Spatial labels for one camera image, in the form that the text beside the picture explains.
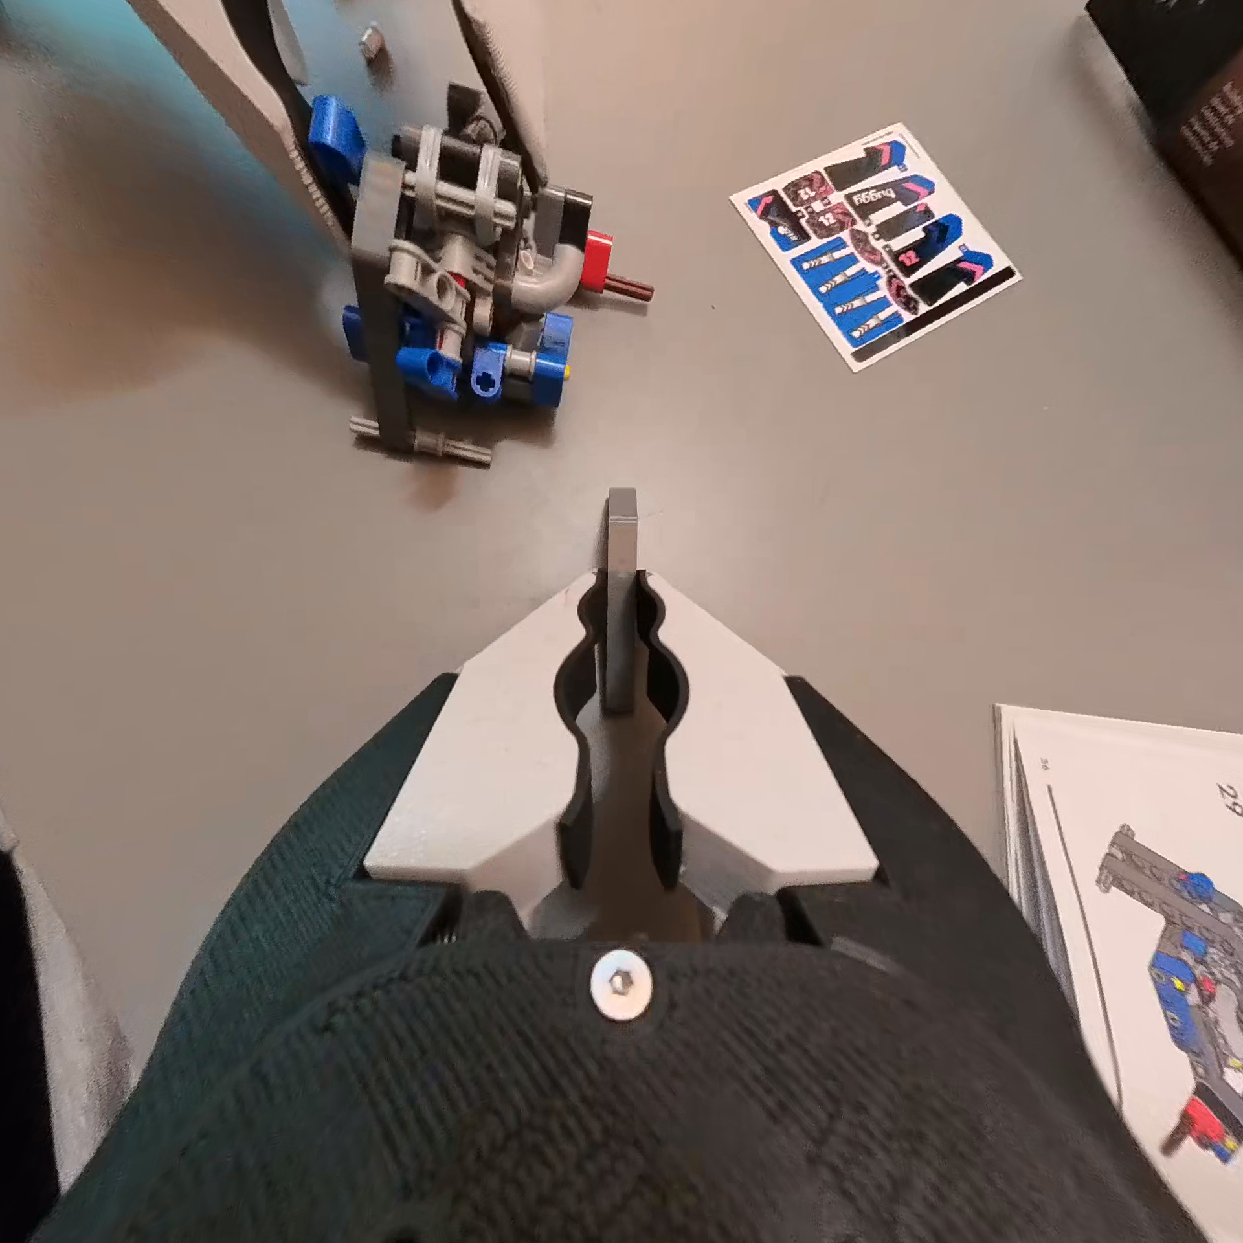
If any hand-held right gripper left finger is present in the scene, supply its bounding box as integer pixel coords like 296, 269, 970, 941
362, 572, 609, 892

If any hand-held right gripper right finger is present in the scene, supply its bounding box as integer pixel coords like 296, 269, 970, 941
636, 572, 883, 892

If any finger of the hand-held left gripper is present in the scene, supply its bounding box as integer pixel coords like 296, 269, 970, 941
126, 0, 348, 244
453, 0, 553, 186

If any grey blue lego chassis assembly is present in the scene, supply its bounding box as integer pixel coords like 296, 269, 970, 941
310, 84, 655, 468

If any dark grey angled lego beam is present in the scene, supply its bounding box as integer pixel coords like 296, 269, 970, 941
603, 489, 644, 719

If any open lego instruction booklet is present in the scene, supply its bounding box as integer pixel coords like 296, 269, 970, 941
997, 705, 1243, 1243

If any lego set box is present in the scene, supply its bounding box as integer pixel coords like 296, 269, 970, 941
1086, 0, 1243, 244

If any blue pink sticker sheet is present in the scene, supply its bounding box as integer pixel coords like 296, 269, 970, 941
731, 122, 1024, 373

